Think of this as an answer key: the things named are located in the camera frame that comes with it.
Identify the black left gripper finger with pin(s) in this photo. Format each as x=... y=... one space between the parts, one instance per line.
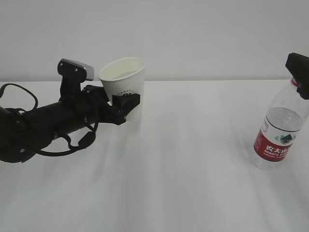
x=96 y=92
x=126 y=103

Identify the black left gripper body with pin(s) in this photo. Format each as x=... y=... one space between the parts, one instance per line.
x=105 y=112

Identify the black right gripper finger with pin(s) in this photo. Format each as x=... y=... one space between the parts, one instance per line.
x=298 y=66

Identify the white paper cup green logo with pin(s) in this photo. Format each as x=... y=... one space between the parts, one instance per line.
x=122 y=77

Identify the clear water bottle red label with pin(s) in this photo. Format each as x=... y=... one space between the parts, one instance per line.
x=284 y=119

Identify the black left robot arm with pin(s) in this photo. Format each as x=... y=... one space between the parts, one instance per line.
x=61 y=128

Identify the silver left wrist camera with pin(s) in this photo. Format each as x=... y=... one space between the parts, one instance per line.
x=89 y=70

